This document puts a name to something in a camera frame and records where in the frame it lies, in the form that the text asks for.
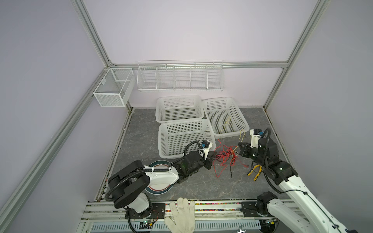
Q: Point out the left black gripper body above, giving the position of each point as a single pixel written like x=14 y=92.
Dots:
x=202 y=162

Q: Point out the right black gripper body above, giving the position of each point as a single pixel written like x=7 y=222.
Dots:
x=252 y=153

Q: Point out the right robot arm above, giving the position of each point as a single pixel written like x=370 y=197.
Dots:
x=284 y=179

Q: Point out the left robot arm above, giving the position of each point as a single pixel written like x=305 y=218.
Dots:
x=126 y=187

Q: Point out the white gloved hand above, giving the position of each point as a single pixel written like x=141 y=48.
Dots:
x=183 y=212

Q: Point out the yellow black pliers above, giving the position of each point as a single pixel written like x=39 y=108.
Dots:
x=255 y=170

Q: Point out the front white plastic basket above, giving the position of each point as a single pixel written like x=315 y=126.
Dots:
x=174 y=136

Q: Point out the white plate green rim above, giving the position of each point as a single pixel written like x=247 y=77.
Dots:
x=158 y=186

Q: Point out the back right white basket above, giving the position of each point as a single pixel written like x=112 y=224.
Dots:
x=225 y=117

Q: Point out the back left white basket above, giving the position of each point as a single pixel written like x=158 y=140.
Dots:
x=178 y=108

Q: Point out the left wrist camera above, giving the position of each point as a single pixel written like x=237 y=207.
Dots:
x=206 y=146

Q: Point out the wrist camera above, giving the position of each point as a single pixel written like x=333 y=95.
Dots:
x=256 y=135
x=206 y=146

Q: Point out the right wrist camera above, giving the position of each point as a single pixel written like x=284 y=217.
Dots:
x=256 y=135

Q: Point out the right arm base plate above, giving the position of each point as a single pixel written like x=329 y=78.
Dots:
x=255 y=209

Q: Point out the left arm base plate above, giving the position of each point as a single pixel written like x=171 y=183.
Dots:
x=155 y=211

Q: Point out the white wire wall shelf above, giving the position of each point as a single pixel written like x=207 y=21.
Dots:
x=181 y=75

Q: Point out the white mesh wall box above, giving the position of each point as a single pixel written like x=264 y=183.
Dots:
x=115 y=87

